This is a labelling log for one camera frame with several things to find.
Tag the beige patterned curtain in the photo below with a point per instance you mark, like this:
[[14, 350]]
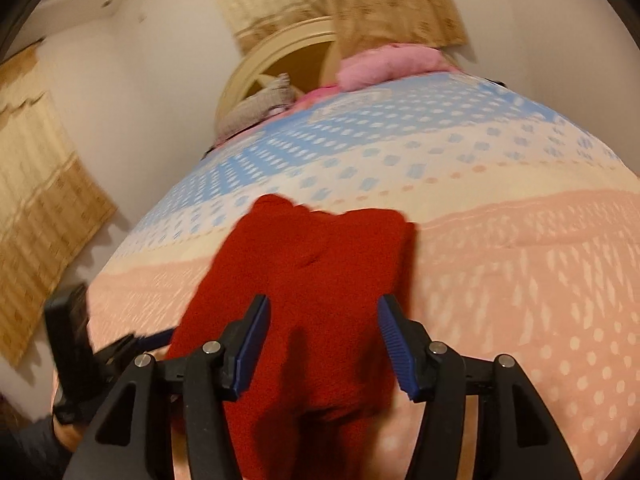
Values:
[[40, 220], [350, 0]]

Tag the cream wooden headboard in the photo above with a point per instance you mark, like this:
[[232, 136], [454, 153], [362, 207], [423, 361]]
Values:
[[260, 55]]

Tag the red knit garment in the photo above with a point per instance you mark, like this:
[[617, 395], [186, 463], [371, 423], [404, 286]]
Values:
[[310, 285]]

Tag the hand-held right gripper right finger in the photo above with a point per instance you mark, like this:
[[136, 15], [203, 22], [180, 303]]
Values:
[[397, 350]]

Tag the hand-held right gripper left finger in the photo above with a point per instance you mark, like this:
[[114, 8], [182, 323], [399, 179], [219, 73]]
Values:
[[250, 350]]

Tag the dotted blue pink blanket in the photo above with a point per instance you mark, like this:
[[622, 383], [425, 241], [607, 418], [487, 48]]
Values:
[[500, 260]]

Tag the grey cloth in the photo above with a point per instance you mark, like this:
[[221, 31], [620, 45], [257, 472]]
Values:
[[255, 105]]

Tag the person's left forearm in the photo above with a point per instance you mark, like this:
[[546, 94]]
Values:
[[30, 450]]

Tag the flat pink cushion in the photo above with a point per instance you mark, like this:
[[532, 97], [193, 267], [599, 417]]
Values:
[[315, 96]]

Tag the fluffy pink pillow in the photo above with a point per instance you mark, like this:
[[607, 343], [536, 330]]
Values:
[[385, 65]]

